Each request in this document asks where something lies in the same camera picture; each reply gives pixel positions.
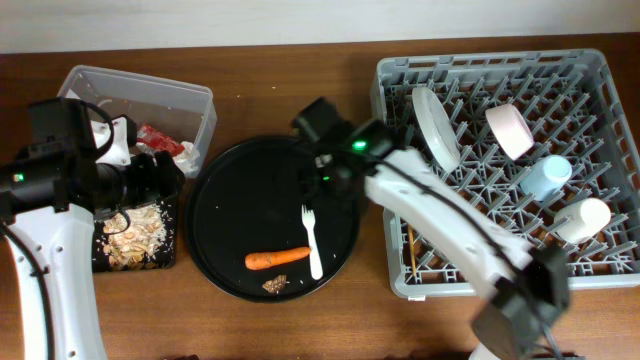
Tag red snack wrapper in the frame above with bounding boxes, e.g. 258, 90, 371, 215
136, 124, 185, 157

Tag white napkin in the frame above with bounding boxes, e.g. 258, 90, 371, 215
173, 141, 201, 178

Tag white plastic fork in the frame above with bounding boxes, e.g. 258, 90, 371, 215
301, 205, 323, 280

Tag rice and peanut shells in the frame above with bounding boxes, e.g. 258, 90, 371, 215
102, 205, 167, 270

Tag wooden chopstick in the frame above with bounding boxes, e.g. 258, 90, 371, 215
407, 224, 417, 278

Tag grey plate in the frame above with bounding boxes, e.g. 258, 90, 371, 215
411, 87, 461, 172

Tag orange carrot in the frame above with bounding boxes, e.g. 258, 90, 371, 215
245, 247, 311, 271

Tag brown food scrap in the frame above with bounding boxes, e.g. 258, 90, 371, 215
262, 275, 288, 294

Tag pink bowl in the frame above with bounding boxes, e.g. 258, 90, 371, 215
485, 104, 534, 160

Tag blue cup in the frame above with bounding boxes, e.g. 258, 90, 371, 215
520, 155, 572, 202

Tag cream paper cup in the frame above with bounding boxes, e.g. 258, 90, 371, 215
554, 198, 612, 244

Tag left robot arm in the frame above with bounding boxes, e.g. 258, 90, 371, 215
1, 151, 185, 359

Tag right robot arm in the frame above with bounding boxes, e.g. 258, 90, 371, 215
292, 119, 570, 359

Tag grey dishwasher rack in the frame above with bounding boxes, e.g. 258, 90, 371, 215
370, 49, 639, 290

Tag black rectangular tray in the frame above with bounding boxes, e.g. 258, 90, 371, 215
91, 199, 178, 273

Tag clear plastic bin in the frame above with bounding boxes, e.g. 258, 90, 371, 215
58, 65, 217, 179

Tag round black tray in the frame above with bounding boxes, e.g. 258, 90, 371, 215
184, 136, 360, 303

